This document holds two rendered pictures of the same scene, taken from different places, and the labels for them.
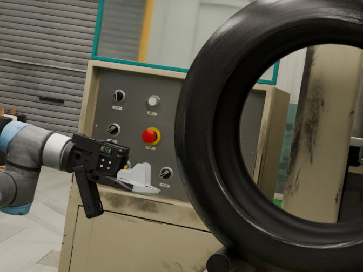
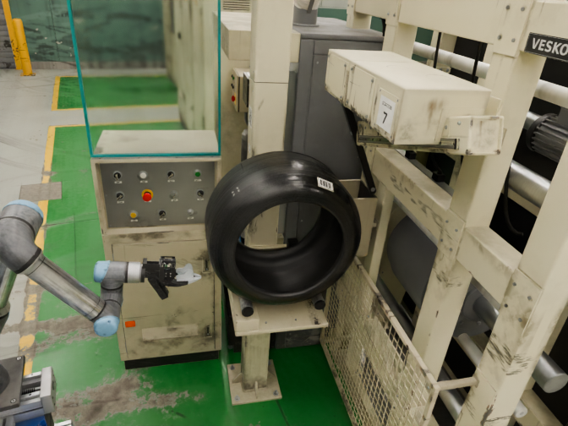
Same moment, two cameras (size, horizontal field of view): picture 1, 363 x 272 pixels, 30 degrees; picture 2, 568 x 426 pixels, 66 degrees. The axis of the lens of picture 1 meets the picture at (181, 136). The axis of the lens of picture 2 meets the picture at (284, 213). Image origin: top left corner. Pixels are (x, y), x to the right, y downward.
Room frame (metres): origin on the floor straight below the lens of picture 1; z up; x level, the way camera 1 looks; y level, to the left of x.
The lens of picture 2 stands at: (0.11, 0.42, 2.00)
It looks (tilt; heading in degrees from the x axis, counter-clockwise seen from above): 28 degrees down; 330
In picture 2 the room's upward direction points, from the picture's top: 4 degrees clockwise
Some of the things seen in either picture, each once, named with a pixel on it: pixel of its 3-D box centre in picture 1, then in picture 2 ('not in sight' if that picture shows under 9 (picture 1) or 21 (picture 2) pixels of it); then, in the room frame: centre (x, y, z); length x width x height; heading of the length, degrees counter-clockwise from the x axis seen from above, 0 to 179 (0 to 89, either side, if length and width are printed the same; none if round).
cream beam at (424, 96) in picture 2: not in sight; (390, 90); (1.16, -0.54, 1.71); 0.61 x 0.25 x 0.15; 165
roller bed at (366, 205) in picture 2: not in sight; (349, 218); (1.48, -0.71, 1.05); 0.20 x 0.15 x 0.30; 165
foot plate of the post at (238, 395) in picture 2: not in sight; (253, 379); (1.62, -0.33, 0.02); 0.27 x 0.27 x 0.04; 75
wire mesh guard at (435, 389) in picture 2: not in sight; (361, 357); (1.05, -0.54, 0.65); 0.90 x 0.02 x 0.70; 165
